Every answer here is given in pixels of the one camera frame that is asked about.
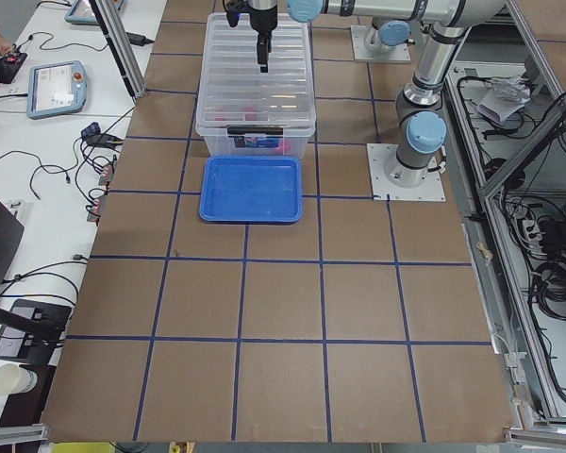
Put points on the red block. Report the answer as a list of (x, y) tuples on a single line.
[(250, 114), (220, 115)]

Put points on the clear plastic storage box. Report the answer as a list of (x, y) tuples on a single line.
[(257, 139)]

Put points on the blue plastic tray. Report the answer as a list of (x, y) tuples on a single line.
[(252, 189)]

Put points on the person hand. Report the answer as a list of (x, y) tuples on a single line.
[(5, 47)]

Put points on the black power adapter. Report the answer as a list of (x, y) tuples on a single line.
[(138, 39)]

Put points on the far teach pendant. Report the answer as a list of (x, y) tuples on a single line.
[(80, 13)]

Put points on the teach pendant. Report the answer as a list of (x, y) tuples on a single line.
[(80, 13), (56, 89)]

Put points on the black usb hub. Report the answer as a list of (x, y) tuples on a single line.
[(92, 130)]

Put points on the near teach pendant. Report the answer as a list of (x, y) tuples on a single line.
[(56, 89)]

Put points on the white paper bundle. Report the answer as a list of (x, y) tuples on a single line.
[(504, 97)]

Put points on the white power strip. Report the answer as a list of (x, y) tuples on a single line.
[(530, 232)]

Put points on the black monitor stand base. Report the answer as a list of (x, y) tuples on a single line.
[(30, 331)]

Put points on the white paper cup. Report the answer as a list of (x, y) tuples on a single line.
[(15, 379)]

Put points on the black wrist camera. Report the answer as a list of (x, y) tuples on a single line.
[(233, 10)]

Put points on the aluminium frame post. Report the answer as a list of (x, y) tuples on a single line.
[(108, 18)]

